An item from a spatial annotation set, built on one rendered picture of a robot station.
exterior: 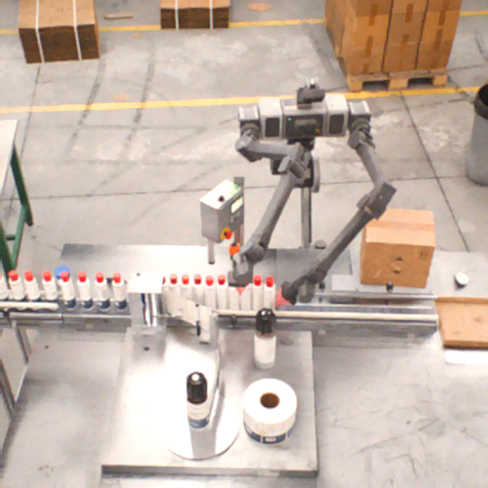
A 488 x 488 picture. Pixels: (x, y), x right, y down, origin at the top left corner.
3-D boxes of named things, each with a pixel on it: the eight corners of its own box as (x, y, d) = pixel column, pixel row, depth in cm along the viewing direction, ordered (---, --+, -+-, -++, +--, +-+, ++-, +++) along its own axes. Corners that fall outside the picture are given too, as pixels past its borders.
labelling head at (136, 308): (132, 334, 332) (126, 293, 315) (136, 312, 342) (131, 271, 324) (165, 335, 332) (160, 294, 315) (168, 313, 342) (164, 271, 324)
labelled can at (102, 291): (98, 311, 343) (91, 278, 329) (100, 302, 346) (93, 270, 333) (110, 312, 343) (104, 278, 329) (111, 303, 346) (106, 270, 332)
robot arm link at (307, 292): (325, 272, 328) (311, 263, 324) (329, 292, 320) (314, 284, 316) (306, 287, 335) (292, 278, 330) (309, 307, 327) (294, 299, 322)
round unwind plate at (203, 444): (154, 458, 289) (154, 457, 288) (164, 391, 311) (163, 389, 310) (236, 461, 288) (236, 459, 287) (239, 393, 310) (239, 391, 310)
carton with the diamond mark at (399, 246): (359, 283, 359) (366, 240, 341) (359, 248, 377) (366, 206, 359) (425, 289, 357) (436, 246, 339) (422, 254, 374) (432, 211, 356)
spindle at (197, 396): (186, 433, 296) (182, 386, 276) (188, 413, 302) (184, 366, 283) (210, 433, 295) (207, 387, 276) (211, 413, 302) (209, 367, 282)
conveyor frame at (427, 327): (62, 323, 344) (61, 315, 341) (68, 304, 352) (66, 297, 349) (436, 332, 340) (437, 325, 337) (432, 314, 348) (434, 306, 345)
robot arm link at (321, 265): (383, 202, 319) (365, 191, 314) (389, 209, 314) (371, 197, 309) (317, 278, 331) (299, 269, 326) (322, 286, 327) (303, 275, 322)
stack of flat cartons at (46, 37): (25, 64, 671) (16, 30, 649) (27, 34, 710) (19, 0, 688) (100, 59, 678) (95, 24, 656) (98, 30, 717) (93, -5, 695)
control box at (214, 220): (200, 235, 319) (199, 199, 306) (226, 213, 329) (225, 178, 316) (220, 245, 315) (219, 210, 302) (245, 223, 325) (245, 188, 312)
